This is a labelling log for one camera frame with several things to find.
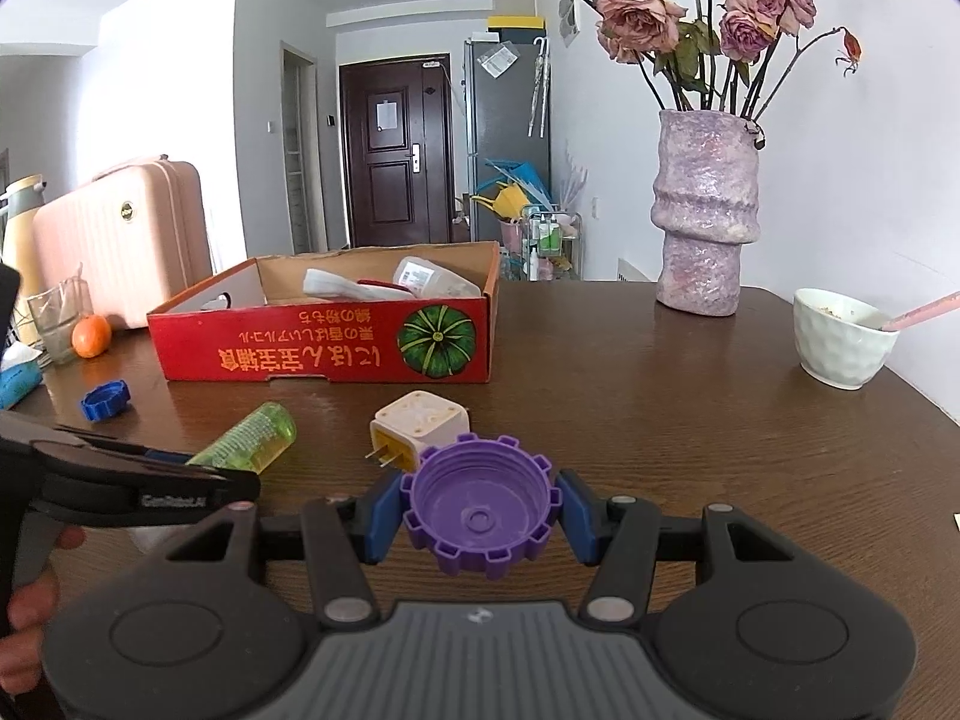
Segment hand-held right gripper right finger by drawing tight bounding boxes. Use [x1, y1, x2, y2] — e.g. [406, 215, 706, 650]
[559, 469, 792, 627]

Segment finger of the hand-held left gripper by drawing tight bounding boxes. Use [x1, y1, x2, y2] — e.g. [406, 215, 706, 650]
[45, 427, 260, 494]

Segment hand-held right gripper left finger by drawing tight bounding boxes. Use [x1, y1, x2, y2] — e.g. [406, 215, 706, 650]
[166, 474, 410, 627]

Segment blue bottle cap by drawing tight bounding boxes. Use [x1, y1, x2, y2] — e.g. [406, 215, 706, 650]
[81, 381, 132, 421]

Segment purple bottle cap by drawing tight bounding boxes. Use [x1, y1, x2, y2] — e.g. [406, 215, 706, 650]
[401, 435, 563, 578]

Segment white and yellow plug adapter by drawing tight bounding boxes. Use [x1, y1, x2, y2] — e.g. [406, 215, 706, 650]
[365, 390, 472, 473]

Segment green transparent bottle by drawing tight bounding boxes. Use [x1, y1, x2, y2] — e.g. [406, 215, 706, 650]
[186, 402, 298, 475]

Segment red cardboard box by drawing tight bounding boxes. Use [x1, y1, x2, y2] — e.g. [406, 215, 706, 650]
[147, 241, 502, 383]

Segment red and white lint brush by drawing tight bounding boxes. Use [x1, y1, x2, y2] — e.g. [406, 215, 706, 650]
[304, 268, 410, 305]

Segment white plastic bottle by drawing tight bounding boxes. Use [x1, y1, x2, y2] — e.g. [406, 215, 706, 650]
[394, 256, 482, 299]

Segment person's left hand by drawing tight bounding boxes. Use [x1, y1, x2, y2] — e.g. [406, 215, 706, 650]
[0, 525, 87, 691]

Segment orange fruit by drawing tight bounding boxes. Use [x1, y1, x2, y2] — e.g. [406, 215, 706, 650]
[72, 313, 113, 359]

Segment blue tissue pack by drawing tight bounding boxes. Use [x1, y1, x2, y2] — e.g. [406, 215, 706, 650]
[0, 345, 47, 412]

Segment clear drinking glass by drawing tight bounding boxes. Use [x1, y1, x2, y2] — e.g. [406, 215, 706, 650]
[28, 277, 92, 366]

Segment pink suitcase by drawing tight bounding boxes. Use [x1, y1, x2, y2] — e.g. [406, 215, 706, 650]
[34, 156, 215, 331]

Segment black panel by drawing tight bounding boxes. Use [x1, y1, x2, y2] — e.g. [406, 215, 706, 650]
[0, 262, 23, 338]

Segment yellow thermos jug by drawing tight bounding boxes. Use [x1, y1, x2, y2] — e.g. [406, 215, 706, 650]
[0, 174, 47, 346]

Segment metal trolley rack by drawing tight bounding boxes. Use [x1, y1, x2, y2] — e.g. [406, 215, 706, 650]
[525, 211, 582, 282]

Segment white bowl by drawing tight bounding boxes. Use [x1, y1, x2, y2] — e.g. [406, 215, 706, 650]
[793, 288, 901, 391]

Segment dark brown entrance door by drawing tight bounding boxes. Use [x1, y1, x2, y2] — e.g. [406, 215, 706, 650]
[339, 54, 455, 248]

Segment purple ceramic vase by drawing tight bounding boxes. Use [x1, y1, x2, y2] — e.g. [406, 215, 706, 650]
[651, 109, 762, 316]

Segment pile of blue yellow bags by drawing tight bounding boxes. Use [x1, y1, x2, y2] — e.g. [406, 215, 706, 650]
[471, 157, 556, 222]

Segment purple dried flowers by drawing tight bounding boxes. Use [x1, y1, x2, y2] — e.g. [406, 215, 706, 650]
[559, 154, 593, 211]

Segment grey interior door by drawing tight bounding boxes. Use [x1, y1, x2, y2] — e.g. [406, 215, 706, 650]
[281, 41, 327, 256]

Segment grey refrigerator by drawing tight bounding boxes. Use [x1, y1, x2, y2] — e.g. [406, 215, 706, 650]
[461, 36, 552, 241]

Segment pink spoon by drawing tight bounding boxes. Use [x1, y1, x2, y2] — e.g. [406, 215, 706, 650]
[877, 291, 960, 332]

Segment white folded umbrella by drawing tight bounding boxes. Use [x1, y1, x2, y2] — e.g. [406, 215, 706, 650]
[527, 36, 551, 140]

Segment yellow and black box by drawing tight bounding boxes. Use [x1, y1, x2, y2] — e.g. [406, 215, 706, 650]
[487, 13, 547, 42]

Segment dried pink roses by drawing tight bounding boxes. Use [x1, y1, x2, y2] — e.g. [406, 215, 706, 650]
[451, 0, 863, 125]

